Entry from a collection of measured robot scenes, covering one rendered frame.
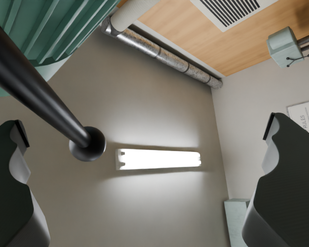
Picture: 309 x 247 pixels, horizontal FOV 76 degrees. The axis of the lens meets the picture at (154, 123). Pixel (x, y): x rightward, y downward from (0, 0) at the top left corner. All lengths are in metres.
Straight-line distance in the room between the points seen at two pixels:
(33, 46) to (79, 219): 1.51
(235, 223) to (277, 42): 2.20
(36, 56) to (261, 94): 3.14
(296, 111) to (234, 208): 1.48
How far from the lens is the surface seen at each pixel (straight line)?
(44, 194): 1.54
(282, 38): 2.22
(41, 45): 0.19
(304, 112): 3.06
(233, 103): 3.36
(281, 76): 3.25
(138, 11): 1.86
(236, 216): 3.06
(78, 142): 0.17
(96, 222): 1.71
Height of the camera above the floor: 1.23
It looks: 42 degrees up
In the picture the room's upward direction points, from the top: 109 degrees counter-clockwise
